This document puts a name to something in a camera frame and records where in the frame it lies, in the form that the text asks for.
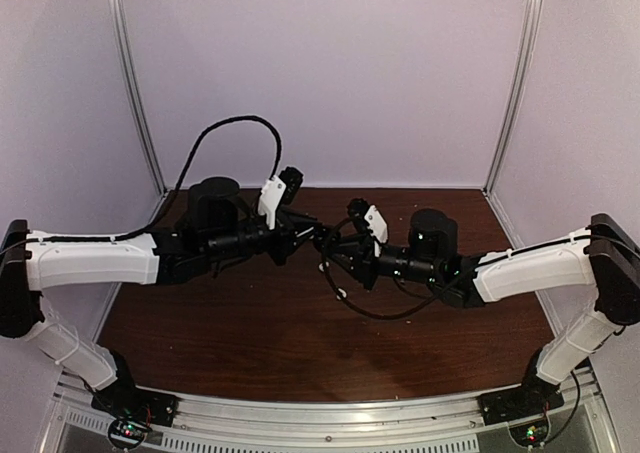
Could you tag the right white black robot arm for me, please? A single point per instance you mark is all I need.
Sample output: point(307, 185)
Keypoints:
point(600, 255)

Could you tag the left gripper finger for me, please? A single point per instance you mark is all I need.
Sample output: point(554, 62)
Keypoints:
point(298, 219)
point(301, 236)

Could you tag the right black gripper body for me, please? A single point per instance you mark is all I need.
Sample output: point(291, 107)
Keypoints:
point(367, 276)

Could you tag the black earbud charging case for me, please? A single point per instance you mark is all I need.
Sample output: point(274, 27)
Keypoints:
point(319, 237)

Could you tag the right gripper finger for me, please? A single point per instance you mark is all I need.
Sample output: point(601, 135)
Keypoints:
point(347, 260)
point(348, 243)

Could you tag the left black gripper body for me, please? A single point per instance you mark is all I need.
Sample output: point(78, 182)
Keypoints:
point(279, 251)

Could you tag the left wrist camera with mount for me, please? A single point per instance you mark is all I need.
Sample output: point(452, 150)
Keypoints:
point(280, 190)

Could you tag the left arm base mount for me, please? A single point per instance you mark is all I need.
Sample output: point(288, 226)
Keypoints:
point(134, 416)

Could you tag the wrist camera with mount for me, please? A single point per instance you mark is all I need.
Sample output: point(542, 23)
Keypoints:
point(368, 218)
point(280, 190)

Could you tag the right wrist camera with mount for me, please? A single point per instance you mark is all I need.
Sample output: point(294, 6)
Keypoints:
point(368, 218)

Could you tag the right aluminium frame post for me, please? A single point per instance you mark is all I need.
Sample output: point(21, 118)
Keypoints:
point(527, 42)

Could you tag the left aluminium frame post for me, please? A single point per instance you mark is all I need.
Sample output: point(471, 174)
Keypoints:
point(133, 94)

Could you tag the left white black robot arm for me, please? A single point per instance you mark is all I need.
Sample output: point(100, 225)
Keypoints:
point(217, 231)

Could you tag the aluminium frame post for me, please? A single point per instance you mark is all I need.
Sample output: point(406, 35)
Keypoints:
point(133, 94)
point(527, 42)

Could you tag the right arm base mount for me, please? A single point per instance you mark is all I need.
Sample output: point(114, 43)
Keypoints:
point(524, 411)

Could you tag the front aluminium rail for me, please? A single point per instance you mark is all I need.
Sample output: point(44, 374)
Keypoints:
point(449, 423)

